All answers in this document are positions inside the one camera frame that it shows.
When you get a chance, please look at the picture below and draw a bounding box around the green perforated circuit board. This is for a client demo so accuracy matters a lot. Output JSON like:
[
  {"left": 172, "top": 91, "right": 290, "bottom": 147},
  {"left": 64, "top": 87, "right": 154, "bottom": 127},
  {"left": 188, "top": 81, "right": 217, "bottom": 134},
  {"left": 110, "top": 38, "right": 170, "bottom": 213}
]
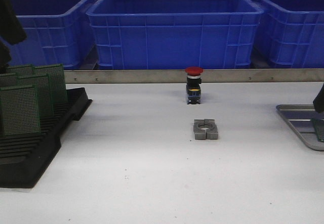
[
  {"left": 311, "top": 118, "right": 324, "bottom": 142},
  {"left": 1, "top": 85, "right": 41, "bottom": 136},
  {"left": 6, "top": 64, "right": 34, "bottom": 76},
  {"left": 34, "top": 64, "right": 68, "bottom": 104},
  {"left": 18, "top": 73, "right": 54, "bottom": 118},
  {"left": 0, "top": 73, "right": 18, "bottom": 88}
]

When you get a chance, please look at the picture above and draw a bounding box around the right blue plastic crate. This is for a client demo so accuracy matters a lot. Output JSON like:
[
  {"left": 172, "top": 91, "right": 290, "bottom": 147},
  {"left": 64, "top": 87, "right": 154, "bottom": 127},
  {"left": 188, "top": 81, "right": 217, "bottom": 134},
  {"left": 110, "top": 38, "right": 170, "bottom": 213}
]
[{"left": 252, "top": 0, "right": 323, "bottom": 68}]

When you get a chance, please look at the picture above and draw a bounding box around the black slotted board rack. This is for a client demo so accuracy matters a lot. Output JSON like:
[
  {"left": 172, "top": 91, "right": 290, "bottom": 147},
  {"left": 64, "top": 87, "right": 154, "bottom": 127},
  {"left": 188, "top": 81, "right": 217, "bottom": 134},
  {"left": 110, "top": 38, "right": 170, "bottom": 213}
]
[{"left": 1, "top": 87, "right": 92, "bottom": 188}]

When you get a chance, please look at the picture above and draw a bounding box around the grey metal clamp block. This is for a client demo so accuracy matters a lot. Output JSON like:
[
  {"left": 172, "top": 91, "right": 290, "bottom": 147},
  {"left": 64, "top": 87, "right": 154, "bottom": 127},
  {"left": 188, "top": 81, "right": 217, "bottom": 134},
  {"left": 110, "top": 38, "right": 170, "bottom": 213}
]
[{"left": 193, "top": 119, "right": 219, "bottom": 140}]

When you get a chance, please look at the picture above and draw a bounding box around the silver metal tray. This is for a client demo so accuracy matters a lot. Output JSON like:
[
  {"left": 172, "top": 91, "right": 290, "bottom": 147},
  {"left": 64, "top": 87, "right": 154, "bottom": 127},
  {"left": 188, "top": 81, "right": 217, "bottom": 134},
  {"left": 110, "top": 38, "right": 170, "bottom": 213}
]
[{"left": 276, "top": 105, "right": 323, "bottom": 152}]

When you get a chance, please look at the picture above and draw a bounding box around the red emergency stop button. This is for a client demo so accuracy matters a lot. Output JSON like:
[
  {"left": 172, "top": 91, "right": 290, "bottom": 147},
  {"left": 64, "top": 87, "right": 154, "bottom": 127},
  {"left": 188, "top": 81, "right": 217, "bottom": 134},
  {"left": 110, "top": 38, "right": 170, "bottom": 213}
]
[{"left": 185, "top": 66, "right": 204, "bottom": 104}]

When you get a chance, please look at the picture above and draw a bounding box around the blue plastic crate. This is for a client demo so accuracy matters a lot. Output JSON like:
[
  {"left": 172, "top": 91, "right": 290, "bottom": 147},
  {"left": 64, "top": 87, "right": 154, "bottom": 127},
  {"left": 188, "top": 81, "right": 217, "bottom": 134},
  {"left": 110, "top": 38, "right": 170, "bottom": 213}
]
[
  {"left": 252, "top": 0, "right": 323, "bottom": 68},
  {"left": 87, "top": 0, "right": 263, "bottom": 70},
  {"left": 6, "top": 0, "right": 96, "bottom": 69}
]

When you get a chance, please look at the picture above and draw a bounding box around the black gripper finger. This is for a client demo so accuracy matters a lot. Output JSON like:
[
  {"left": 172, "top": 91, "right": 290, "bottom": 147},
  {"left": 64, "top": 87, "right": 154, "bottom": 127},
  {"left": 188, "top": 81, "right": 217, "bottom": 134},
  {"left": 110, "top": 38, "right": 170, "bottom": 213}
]
[
  {"left": 0, "top": 42, "right": 11, "bottom": 73},
  {"left": 313, "top": 85, "right": 324, "bottom": 113},
  {"left": 1, "top": 0, "right": 27, "bottom": 44}
]

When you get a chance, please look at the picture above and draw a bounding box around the left blue plastic crate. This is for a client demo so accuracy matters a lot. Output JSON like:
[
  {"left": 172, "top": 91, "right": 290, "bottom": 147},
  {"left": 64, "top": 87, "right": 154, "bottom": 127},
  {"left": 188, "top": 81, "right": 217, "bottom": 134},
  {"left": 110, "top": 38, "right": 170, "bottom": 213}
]
[{"left": 6, "top": 0, "right": 96, "bottom": 69}]

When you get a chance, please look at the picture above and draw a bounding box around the steel table edge rail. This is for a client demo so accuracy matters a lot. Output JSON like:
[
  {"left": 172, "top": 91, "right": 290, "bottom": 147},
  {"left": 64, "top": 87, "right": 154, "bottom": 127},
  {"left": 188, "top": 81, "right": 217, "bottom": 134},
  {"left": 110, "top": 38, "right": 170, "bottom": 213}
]
[{"left": 65, "top": 68, "right": 323, "bottom": 84}]

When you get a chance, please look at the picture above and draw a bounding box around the centre blue plastic crate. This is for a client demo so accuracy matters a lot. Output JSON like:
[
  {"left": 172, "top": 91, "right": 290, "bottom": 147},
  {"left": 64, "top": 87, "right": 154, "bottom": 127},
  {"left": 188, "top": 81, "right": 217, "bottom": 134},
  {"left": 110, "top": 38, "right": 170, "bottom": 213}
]
[{"left": 87, "top": 0, "right": 263, "bottom": 70}]

